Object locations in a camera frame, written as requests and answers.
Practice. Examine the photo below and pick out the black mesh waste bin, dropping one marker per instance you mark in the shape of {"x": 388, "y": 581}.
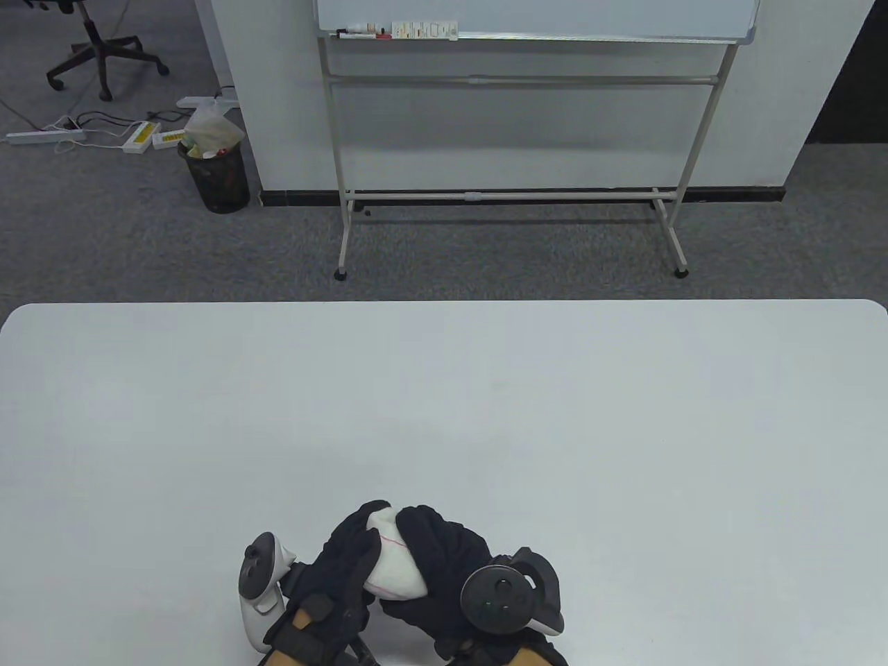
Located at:
{"x": 222, "y": 180}

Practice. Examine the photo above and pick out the white plastic bag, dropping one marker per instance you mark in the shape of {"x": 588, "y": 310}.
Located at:
{"x": 211, "y": 128}

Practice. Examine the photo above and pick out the person's right forearm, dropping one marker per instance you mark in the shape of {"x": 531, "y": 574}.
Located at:
{"x": 534, "y": 658}

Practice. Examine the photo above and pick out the person's left forearm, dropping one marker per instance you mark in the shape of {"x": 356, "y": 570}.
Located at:
{"x": 284, "y": 658}

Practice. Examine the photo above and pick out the black white left controller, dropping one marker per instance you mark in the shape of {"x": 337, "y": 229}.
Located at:
{"x": 260, "y": 562}

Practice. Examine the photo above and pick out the black wheeled office chair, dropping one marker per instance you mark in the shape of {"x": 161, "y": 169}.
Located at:
{"x": 104, "y": 52}

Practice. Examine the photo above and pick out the person's left hand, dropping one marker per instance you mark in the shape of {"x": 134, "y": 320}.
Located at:
{"x": 343, "y": 562}

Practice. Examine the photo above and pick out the white marker pen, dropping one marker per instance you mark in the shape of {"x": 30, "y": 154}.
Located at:
{"x": 361, "y": 28}

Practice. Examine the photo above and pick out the white pink-edged dish cloth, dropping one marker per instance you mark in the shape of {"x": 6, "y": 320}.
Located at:
{"x": 395, "y": 569}

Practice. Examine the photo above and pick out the white whiteboard eraser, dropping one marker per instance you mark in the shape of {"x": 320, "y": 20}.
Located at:
{"x": 423, "y": 30}

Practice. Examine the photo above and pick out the black white controller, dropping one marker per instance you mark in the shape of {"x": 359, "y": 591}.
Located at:
{"x": 260, "y": 562}
{"x": 496, "y": 596}

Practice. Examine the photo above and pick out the whiteboard on metal stand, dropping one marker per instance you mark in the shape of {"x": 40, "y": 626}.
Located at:
{"x": 527, "y": 14}

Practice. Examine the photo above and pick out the person's right hand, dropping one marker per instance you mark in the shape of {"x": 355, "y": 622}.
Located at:
{"x": 444, "y": 555}

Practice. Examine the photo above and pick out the black white right controller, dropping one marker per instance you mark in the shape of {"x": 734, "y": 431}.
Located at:
{"x": 496, "y": 596}

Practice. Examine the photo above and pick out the white power strip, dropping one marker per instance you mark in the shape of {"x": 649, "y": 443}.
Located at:
{"x": 35, "y": 135}

